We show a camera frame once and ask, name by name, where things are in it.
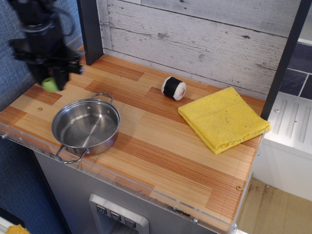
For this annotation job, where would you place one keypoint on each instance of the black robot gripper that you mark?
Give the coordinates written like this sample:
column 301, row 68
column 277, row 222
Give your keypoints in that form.
column 42, row 42

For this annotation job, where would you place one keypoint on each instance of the green handled grey spatula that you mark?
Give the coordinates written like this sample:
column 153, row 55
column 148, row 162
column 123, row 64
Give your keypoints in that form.
column 70, row 62

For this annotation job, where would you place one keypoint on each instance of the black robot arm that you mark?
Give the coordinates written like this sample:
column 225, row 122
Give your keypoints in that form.
column 35, row 12

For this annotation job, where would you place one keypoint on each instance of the yellow folded cloth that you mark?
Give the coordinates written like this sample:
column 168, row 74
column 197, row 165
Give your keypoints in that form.
column 223, row 120

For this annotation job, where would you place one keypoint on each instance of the stainless steel pot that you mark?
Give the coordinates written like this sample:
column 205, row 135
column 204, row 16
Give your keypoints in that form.
column 86, row 127

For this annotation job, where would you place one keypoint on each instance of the toy sushi roll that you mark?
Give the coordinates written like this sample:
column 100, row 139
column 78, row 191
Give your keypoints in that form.
column 173, row 88

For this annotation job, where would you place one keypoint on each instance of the silver dispenser button panel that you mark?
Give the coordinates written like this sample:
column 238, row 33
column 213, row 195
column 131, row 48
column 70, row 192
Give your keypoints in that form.
column 111, row 218

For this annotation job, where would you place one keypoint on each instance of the yellow object bottom corner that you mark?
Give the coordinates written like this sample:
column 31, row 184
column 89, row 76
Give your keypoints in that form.
column 17, row 229

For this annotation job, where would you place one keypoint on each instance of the white ribbed side counter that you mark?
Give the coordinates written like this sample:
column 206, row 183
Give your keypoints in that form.
column 291, row 124

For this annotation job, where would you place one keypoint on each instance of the dark grey left post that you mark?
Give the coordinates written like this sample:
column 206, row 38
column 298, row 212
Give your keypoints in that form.
column 90, row 29

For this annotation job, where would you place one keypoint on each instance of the dark grey post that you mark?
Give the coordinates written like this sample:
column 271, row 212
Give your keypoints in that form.
column 90, row 29
column 295, row 31

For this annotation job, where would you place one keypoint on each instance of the dark grey right post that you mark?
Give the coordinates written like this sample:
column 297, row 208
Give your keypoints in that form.
column 295, row 31

